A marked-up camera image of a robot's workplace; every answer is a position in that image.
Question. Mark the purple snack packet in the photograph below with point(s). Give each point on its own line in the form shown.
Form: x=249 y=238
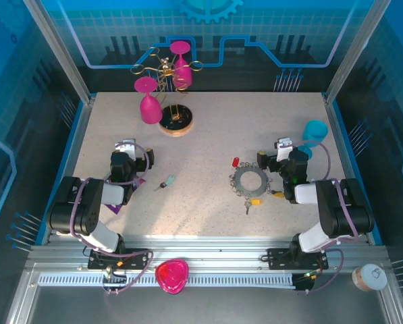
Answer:
x=115 y=208

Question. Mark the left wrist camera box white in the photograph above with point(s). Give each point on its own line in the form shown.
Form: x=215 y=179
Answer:
x=128 y=148

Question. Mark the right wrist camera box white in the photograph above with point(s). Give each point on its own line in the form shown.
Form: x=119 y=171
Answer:
x=283 y=152

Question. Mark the red key tag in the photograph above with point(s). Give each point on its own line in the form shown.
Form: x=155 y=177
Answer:
x=235 y=162

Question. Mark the key with yellow tag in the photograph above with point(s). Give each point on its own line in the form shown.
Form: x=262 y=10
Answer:
x=256 y=202
x=279 y=194

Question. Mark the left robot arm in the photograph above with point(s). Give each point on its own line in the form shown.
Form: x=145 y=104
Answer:
x=86 y=206

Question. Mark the aluminium side rail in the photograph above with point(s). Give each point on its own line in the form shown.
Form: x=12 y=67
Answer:
x=339 y=141
x=78 y=141

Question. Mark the key with teal tag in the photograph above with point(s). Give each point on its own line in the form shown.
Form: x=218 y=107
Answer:
x=169 y=180

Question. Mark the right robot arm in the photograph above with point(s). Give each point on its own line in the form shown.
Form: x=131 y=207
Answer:
x=336 y=209

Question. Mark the teal plastic wine glass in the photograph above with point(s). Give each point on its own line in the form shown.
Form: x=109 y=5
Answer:
x=317 y=131

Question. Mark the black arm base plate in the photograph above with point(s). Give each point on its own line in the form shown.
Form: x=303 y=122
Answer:
x=140 y=258
x=277 y=259

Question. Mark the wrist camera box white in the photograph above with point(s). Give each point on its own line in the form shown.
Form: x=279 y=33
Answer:
x=283 y=152
x=128 y=148

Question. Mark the grey disc with keyrings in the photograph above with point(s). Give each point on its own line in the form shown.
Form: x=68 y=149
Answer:
x=236 y=180

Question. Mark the aluminium frame post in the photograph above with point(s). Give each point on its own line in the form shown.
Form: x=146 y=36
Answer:
x=60 y=50
x=352 y=50

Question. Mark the aluminium mounting rail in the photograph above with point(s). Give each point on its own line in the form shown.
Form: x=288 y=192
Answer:
x=214 y=253

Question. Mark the pink plastic wine glass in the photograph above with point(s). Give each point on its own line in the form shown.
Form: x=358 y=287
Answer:
x=150 y=111
x=182 y=74

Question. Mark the pink heart-shaped container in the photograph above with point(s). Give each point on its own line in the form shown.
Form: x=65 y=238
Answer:
x=170 y=275

